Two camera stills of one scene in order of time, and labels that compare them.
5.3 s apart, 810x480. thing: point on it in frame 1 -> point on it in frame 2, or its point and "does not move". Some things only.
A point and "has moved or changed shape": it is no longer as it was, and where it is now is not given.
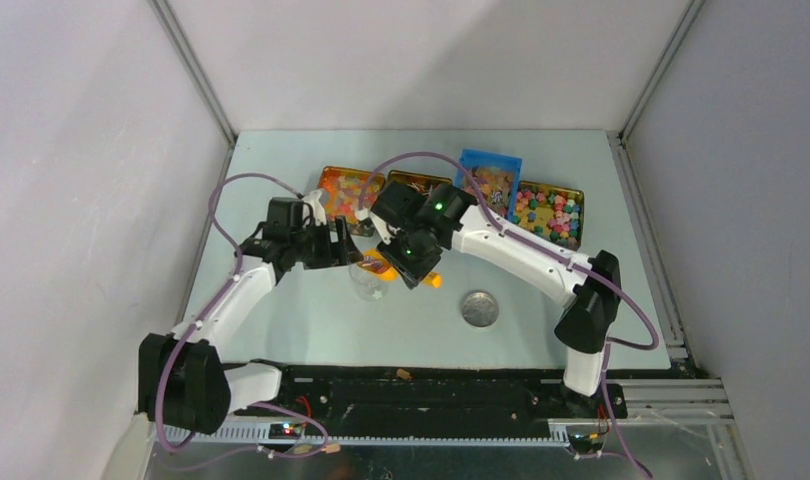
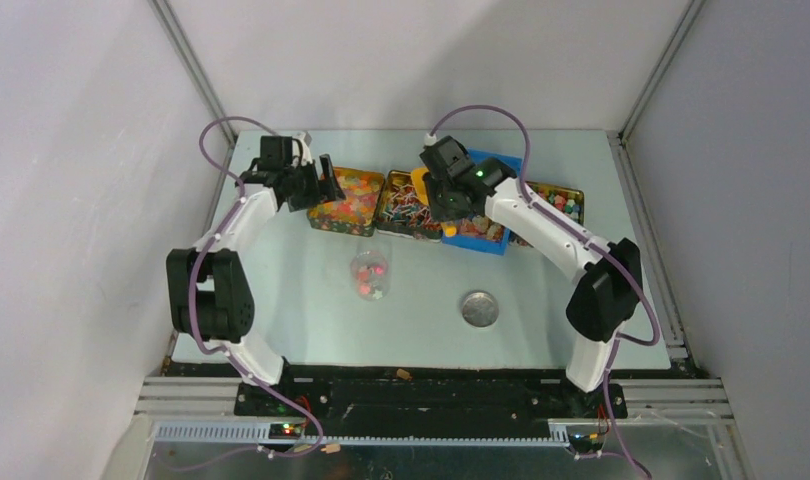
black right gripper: [412, 273] -> [438, 212]
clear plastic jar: [367, 285] does not move
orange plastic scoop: [376, 262] has moved or changed shape
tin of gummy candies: [347, 191] does not move
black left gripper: [333, 253] -> [322, 190]
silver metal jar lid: [480, 308] does not move
